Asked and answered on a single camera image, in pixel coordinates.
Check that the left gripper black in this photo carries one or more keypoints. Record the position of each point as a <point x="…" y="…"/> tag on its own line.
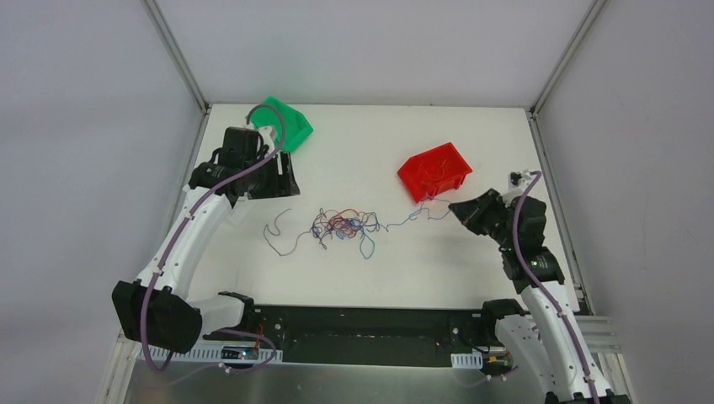
<point x="279" y="177"/>

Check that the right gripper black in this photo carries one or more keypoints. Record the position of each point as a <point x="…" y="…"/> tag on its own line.
<point x="486" y="213"/>

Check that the green plastic bin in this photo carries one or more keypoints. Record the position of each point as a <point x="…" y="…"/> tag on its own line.
<point x="298" y="128"/>

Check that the red plastic bin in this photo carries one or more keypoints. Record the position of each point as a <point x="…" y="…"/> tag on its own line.
<point x="433" y="172"/>

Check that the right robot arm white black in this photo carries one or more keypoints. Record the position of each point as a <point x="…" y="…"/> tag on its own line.
<point x="540" y="332"/>

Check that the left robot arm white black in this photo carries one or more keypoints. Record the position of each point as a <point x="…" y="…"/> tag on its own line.
<point x="155" y="308"/>

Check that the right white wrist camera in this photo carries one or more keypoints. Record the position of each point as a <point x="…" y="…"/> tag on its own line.
<point x="517" y="183"/>

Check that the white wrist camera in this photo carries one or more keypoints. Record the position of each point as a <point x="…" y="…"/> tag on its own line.
<point x="517" y="183"/>
<point x="268" y="137"/>

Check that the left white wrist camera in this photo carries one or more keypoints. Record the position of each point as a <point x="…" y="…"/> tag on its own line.
<point x="268" y="137"/>

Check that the right slotted cable duct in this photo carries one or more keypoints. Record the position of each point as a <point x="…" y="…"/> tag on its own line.
<point x="472" y="360"/>

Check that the slotted cable duct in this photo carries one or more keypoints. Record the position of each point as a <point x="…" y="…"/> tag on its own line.
<point x="472" y="360"/>
<point x="240" y="353"/>

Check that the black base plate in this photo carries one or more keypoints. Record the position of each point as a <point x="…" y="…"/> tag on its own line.
<point x="371" y="336"/>

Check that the left slotted cable duct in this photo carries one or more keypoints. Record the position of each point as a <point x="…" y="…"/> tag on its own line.
<point x="240" y="353"/>

